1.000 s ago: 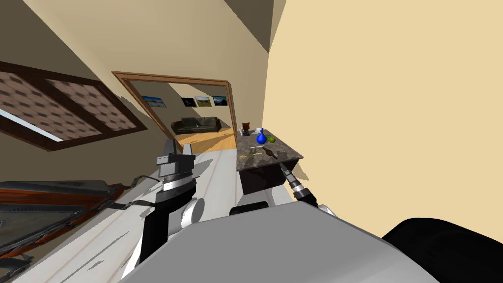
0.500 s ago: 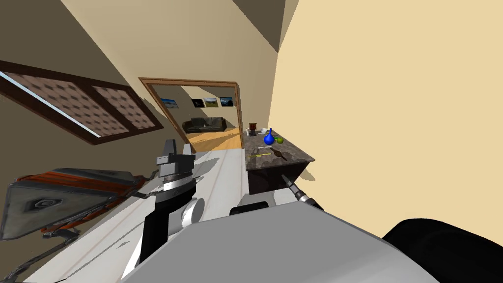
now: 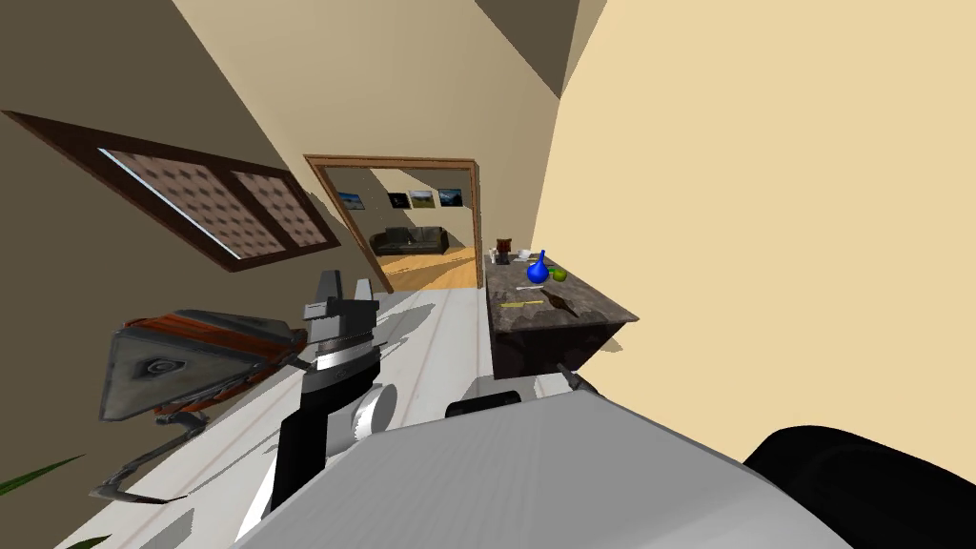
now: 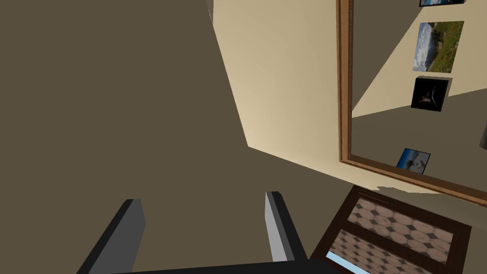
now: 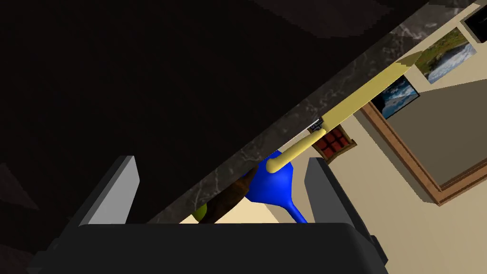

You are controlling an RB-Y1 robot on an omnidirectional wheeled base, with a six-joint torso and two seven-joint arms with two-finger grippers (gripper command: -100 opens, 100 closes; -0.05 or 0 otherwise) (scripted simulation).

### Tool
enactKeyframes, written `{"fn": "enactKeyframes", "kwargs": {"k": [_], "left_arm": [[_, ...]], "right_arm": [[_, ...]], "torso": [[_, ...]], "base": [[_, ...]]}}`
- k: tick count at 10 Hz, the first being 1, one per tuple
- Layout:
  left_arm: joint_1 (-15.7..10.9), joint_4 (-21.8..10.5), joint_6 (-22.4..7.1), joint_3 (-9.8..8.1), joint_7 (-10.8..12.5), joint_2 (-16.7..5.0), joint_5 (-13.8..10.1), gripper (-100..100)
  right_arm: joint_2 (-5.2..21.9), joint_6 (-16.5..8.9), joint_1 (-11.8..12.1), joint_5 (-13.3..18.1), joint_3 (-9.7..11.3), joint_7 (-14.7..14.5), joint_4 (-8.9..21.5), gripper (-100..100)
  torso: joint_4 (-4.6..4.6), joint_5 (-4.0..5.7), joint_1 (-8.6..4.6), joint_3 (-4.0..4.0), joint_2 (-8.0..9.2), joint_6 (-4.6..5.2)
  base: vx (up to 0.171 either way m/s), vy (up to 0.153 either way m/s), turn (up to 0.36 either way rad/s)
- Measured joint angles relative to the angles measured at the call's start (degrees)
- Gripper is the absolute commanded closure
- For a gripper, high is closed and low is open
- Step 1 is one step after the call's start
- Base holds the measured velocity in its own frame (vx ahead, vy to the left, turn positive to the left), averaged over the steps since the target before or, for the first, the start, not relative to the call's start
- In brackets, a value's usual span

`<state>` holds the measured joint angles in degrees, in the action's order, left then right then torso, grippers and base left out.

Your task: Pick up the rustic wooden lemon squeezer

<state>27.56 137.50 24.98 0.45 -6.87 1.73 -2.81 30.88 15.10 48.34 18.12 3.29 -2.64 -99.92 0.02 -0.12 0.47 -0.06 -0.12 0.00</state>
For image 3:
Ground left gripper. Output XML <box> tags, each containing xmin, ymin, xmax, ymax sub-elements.
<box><xmin>302</xmin><ymin>270</ymin><xmax>381</xmax><ymax>356</ymax></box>

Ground black sofa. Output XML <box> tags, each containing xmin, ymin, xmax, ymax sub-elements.
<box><xmin>369</xmin><ymin>225</ymin><xmax>451</xmax><ymax>257</ymax></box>

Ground brown framed window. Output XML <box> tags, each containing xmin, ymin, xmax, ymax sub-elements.
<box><xmin>0</xmin><ymin>110</ymin><xmax>343</xmax><ymax>275</ymax></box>

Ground orange and grey armchair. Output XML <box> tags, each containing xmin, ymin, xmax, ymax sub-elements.
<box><xmin>87</xmin><ymin>308</ymin><xmax>311</xmax><ymax>506</ymax></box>

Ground dark stone table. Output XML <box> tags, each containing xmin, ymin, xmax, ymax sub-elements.
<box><xmin>483</xmin><ymin>253</ymin><xmax>641</xmax><ymax>381</ymax></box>

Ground dark brown spatula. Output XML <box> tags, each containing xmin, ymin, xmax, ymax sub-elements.
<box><xmin>540</xmin><ymin>288</ymin><xmax>581</xmax><ymax>318</ymax></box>

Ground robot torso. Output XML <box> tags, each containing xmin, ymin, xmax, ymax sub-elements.
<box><xmin>232</xmin><ymin>362</ymin><xmax>857</xmax><ymax>549</ymax></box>

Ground green plant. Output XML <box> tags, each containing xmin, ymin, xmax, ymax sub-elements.
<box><xmin>0</xmin><ymin>454</ymin><xmax>112</xmax><ymax>549</ymax></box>

